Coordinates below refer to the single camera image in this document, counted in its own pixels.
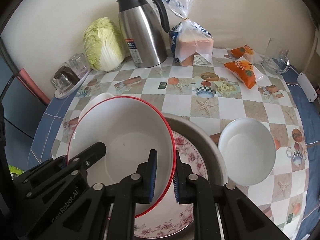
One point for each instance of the pink rolled mat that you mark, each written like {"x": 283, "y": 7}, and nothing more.
{"x": 33, "y": 87}

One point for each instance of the clear glass mug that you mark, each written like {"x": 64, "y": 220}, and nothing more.
{"x": 276, "y": 59}

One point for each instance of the strawberry pattern bowl red rim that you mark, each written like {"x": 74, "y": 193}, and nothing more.
{"x": 130, "y": 128}

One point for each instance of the round white bowl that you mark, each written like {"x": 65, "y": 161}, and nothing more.
{"x": 248, "y": 150}

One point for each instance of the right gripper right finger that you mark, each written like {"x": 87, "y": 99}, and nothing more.
{"x": 244, "y": 220}

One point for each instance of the checkered blue tablecloth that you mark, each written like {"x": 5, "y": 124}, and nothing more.
{"x": 211, "y": 97}

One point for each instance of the dark lidded glass pitcher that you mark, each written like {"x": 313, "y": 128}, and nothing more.
{"x": 63, "y": 78}

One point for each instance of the orange snack packet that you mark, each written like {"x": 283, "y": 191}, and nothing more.
{"x": 247, "y": 53}
{"x": 245, "y": 71}

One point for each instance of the large stainless steel basin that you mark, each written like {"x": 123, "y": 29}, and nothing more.
{"x": 200, "y": 149}

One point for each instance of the white square bowl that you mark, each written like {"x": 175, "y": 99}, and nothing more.
{"x": 98, "y": 99}

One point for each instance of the white power adapter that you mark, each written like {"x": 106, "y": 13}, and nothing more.
{"x": 307, "y": 87}

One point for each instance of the white tray with glasses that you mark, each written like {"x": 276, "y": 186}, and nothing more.
{"x": 71, "y": 88}

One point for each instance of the stainless steel thermos jug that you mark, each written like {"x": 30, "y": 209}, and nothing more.
{"x": 141, "y": 24}

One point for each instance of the bagged sliced bread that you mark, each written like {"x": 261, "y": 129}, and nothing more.
{"x": 190, "y": 43}

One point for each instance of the orange snack packet front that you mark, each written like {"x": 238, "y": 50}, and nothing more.
{"x": 245, "y": 71}

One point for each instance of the pink floral plate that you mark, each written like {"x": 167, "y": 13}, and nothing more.
{"x": 170, "y": 216}

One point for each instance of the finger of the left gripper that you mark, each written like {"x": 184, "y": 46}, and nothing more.
{"x": 43, "y": 171}
{"x": 88, "y": 157}

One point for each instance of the napa cabbage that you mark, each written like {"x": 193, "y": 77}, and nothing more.
{"x": 104, "y": 45}

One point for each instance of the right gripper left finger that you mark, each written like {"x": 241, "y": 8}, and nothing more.
{"x": 108, "y": 212}

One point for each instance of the upturned clear glass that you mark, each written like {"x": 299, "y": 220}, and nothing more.
{"x": 79, "y": 65}

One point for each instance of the orange snack packet back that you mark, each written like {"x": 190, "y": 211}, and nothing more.
{"x": 247, "y": 53}

